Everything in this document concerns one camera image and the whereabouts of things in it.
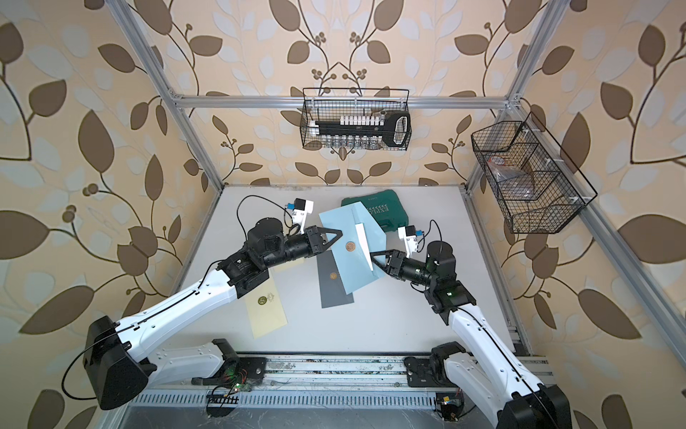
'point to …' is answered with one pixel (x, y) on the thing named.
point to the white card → (362, 237)
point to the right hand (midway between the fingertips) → (370, 258)
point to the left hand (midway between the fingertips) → (338, 231)
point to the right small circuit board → (449, 405)
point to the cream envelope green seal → (265, 307)
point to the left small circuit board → (237, 377)
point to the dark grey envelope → (332, 288)
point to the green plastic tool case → (384, 206)
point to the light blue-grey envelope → (350, 257)
